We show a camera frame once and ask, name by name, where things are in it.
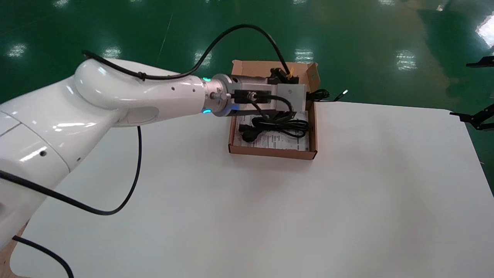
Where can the white printed paper manual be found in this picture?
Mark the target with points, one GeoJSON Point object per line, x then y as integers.
{"type": "Point", "coordinates": [285, 143]}

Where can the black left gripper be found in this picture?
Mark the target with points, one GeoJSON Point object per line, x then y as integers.
{"type": "Point", "coordinates": [247, 113]}

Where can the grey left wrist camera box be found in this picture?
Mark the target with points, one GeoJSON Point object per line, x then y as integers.
{"type": "Point", "coordinates": [289, 94]}

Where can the brown cardboard storage box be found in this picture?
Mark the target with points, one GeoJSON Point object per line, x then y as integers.
{"type": "Point", "coordinates": [270, 152]}

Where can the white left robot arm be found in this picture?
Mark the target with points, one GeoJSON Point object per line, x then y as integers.
{"type": "Point", "coordinates": [77, 116]}

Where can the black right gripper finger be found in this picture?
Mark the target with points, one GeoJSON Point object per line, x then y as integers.
{"type": "Point", "coordinates": [482, 62]}
{"type": "Point", "coordinates": [476, 117]}

